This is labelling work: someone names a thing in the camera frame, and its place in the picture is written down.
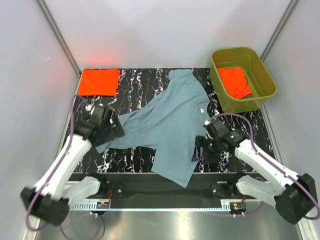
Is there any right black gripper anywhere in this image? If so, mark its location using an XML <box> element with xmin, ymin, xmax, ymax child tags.
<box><xmin>191</xmin><ymin>135</ymin><xmax>222</xmax><ymax>165</ymax></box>

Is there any grey-blue t-shirt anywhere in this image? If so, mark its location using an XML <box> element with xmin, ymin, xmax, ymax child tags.
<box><xmin>96</xmin><ymin>69</ymin><xmax>210</xmax><ymax>188</ymax></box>

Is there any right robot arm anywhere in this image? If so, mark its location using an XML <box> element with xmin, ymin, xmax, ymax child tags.
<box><xmin>194</xmin><ymin>119</ymin><xmax>320</xmax><ymax>225</ymax></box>

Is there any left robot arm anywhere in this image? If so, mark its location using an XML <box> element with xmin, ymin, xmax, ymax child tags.
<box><xmin>20</xmin><ymin>105</ymin><xmax>125</xmax><ymax>226</ymax></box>

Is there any black marbled table mat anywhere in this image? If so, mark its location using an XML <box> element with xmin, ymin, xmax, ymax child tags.
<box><xmin>74</xmin><ymin>68</ymin><xmax>275</xmax><ymax>173</ymax></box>

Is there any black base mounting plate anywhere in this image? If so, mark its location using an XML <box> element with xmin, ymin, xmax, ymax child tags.
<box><xmin>101</xmin><ymin>172</ymin><xmax>244</xmax><ymax>210</ymax></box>

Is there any folded orange t-shirt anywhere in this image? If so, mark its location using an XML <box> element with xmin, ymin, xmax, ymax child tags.
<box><xmin>77</xmin><ymin>69</ymin><xmax>121</xmax><ymax>97</ymax></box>

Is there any right orange connector box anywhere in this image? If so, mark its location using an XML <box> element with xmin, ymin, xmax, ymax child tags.
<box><xmin>231</xmin><ymin>201</ymin><xmax>247</xmax><ymax>211</ymax></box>

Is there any orange connector box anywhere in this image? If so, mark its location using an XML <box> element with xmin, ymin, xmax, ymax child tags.
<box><xmin>96</xmin><ymin>201</ymin><xmax>110</xmax><ymax>209</ymax></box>
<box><xmin>231</xmin><ymin>201</ymin><xmax>247</xmax><ymax>211</ymax></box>

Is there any left orange connector box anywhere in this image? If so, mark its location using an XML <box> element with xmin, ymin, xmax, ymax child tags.
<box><xmin>96</xmin><ymin>201</ymin><xmax>110</xmax><ymax>209</ymax></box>

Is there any orange t-shirt in bin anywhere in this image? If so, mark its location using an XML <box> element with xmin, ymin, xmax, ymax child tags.
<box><xmin>217</xmin><ymin>67</ymin><xmax>253</xmax><ymax>100</ymax></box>

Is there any olive green plastic bin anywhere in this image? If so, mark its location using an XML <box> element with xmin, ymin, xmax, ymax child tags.
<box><xmin>209</xmin><ymin>46</ymin><xmax>278</xmax><ymax>113</ymax></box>

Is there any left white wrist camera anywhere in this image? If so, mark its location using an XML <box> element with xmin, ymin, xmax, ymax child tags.
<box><xmin>85</xmin><ymin>103</ymin><xmax>104</xmax><ymax>113</ymax></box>

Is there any aluminium frame rail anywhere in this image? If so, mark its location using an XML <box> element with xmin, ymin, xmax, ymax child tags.
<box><xmin>33</xmin><ymin>181</ymin><xmax>307</xmax><ymax>213</ymax></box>

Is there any left aluminium corner post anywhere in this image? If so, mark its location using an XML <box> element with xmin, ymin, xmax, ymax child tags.
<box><xmin>35</xmin><ymin>0</ymin><xmax>82</xmax><ymax>77</ymax></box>

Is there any aluminium corner post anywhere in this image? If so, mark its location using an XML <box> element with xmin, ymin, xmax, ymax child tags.
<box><xmin>35</xmin><ymin>0</ymin><xmax>82</xmax><ymax>77</ymax></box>
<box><xmin>260</xmin><ymin>0</ymin><xmax>300</xmax><ymax>62</ymax></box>

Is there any right aluminium corner post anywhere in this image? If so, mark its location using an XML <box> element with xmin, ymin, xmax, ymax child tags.
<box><xmin>260</xmin><ymin>0</ymin><xmax>300</xmax><ymax>62</ymax></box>

